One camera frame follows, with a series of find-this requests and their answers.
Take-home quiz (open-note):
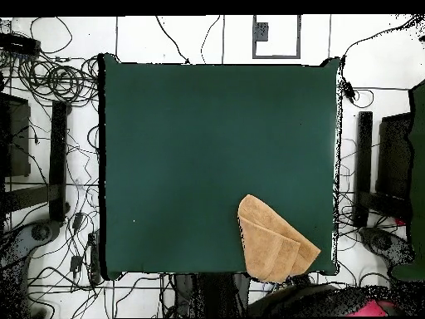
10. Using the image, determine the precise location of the tan terry towel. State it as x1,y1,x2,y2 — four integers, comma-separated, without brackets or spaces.
237,194,322,285

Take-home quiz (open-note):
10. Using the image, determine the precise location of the dark green table cloth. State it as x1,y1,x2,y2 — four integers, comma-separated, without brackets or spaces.
98,52,343,282

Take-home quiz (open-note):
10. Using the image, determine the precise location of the gray square floor box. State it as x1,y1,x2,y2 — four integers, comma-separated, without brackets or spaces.
252,22,269,42

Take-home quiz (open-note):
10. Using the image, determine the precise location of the gray black floor stand base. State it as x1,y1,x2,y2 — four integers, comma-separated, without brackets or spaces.
359,227,414,267
0,220,64,267

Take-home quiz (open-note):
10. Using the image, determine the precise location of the black box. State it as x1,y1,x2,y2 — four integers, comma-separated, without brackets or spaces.
376,112,414,200
0,94,32,179

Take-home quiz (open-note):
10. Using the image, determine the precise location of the dark green fabric sheet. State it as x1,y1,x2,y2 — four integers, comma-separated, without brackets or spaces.
391,79,425,282

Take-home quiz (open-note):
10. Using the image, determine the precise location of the black power strip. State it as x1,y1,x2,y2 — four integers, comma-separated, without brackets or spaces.
0,32,42,56

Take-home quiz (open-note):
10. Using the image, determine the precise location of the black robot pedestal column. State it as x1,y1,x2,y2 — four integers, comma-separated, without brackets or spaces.
172,272,252,318

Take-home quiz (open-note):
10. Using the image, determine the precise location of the gray floor hatch frame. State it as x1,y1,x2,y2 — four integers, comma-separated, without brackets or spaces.
251,14,302,60

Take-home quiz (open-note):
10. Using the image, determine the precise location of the thin black floor cable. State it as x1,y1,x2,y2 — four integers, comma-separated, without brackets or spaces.
199,14,222,64
154,15,191,64

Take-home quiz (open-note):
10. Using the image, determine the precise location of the black metal stand frame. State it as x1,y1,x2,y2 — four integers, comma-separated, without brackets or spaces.
352,110,414,228
2,100,71,223

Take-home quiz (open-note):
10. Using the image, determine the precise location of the black plug with cable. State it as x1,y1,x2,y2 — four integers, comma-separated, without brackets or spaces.
340,77,375,109

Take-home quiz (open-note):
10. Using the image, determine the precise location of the coil of black cables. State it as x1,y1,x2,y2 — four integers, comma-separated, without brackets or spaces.
17,56,100,107

